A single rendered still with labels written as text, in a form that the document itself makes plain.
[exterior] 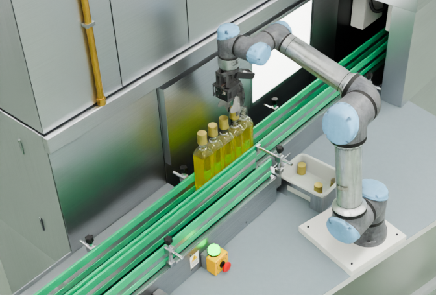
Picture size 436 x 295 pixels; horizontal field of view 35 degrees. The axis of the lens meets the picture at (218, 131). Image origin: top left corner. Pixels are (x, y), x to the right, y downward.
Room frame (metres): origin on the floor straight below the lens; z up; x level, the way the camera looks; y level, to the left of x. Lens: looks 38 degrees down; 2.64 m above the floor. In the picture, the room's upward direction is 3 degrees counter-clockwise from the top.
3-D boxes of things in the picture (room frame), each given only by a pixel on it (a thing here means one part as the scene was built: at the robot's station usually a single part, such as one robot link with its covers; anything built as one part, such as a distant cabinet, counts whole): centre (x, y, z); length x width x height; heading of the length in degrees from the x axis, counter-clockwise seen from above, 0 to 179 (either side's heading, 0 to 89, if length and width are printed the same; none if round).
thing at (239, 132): (2.03, -0.06, 0.99); 0.06 x 0.06 x 0.21; 47
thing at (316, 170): (2.03, -0.36, 0.80); 0.22 x 0.17 x 0.09; 47
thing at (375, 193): (1.76, -0.52, 0.94); 0.13 x 0.12 x 0.14; 138
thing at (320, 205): (2.05, -0.34, 0.79); 0.27 x 0.17 x 0.08; 47
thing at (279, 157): (2.01, -0.21, 0.95); 0.17 x 0.03 x 0.12; 47
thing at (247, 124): (2.08, -0.10, 0.99); 0.06 x 0.06 x 0.21; 48
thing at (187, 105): (2.29, -0.11, 1.15); 0.90 x 0.03 x 0.34; 137
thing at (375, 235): (1.76, -0.53, 0.83); 0.15 x 0.15 x 0.10
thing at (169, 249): (1.54, 0.16, 0.94); 0.07 x 0.04 x 0.13; 47
